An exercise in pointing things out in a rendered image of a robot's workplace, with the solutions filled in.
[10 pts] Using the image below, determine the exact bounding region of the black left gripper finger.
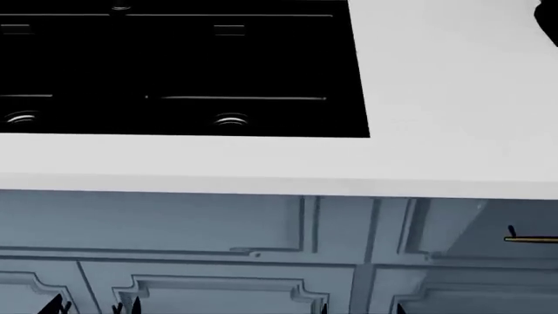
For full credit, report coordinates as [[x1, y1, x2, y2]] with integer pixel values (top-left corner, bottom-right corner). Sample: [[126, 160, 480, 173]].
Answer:
[[37, 293, 72, 314], [111, 296, 141, 314]]

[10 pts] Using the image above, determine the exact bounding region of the grey-blue panelled cabinet door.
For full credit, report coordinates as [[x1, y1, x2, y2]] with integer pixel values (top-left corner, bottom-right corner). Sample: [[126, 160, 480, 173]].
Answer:
[[77, 260, 359, 314], [0, 259, 95, 314], [370, 263, 558, 314]]

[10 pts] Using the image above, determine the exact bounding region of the narrow grey-blue cabinet panel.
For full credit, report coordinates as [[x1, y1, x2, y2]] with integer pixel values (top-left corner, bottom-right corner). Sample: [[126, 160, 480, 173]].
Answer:
[[316, 195, 377, 263]]

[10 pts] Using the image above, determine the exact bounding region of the wide grey-blue drawer front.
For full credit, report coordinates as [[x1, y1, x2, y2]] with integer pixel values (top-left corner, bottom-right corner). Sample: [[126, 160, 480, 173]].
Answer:
[[0, 188, 316, 259]]

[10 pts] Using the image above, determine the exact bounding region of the black glass cooktop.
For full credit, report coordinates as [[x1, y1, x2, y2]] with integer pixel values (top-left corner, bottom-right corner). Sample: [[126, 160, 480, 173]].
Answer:
[[0, 0, 371, 139]]

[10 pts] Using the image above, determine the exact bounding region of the black rounded object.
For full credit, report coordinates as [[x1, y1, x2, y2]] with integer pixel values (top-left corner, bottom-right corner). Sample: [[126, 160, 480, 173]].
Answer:
[[533, 0, 558, 49]]

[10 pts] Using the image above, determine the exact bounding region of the grey-blue drawer with gold handle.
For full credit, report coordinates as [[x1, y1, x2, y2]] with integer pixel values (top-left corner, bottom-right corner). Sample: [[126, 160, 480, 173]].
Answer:
[[397, 196, 558, 263]]

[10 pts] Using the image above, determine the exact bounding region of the gold bar drawer handle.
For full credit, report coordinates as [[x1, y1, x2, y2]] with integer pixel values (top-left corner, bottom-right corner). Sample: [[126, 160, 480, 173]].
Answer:
[[503, 224, 558, 244]]

